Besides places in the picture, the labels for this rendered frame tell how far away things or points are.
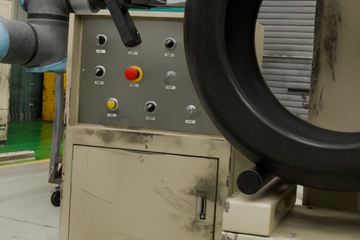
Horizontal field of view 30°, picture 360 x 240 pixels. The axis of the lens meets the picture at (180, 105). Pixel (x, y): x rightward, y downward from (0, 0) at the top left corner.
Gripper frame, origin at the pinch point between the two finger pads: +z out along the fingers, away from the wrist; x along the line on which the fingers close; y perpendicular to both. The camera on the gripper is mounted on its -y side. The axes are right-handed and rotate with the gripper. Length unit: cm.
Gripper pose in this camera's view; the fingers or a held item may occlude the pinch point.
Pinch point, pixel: (187, 4)
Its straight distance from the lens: 137.8
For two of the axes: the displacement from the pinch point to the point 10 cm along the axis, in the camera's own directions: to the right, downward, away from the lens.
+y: 0.5, -10.0, -0.5
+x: 3.0, -0.3, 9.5
